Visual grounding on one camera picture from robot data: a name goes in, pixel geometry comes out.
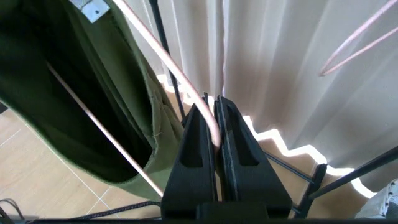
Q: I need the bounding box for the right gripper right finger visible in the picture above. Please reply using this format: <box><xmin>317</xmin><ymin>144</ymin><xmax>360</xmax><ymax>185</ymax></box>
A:
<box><xmin>213</xmin><ymin>95</ymin><xmax>294</xmax><ymax>219</ymax></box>

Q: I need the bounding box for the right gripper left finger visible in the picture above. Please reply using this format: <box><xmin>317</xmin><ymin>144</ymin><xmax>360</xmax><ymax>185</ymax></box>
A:
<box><xmin>160</xmin><ymin>92</ymin><xmax>219</xmax><ymax>219</ymax></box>

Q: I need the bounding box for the green long-sleeved shirt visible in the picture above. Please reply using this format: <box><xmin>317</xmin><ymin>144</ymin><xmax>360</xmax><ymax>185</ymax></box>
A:
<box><xmin>0</xmin><ymin>0</ymin><xmax>185</xmax><ymax>202</ymax></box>

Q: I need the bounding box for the pink clothes hanger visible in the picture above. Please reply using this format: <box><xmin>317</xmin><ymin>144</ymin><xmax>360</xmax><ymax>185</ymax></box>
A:
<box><xmin>46</xmin><ymin>0</ymin><xmax>223</xmax><ymax>198</ymax></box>
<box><xmin>319</xmin><ymin>0</ymin><xmax>398</xmax><ymax>77</ymax></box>

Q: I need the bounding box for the black clothes rack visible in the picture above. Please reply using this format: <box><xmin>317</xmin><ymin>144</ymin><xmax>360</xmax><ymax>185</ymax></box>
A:
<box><xmin>148</xmin><ymin>0</ymin><xmax>398</xmax><ymax>219</ymax></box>

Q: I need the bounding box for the black cable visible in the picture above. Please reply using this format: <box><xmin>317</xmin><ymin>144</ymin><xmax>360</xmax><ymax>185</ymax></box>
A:
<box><xmin>73</xmin><ymin>200</ymin><xmax>163</xmax><ymax>221</ymax></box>

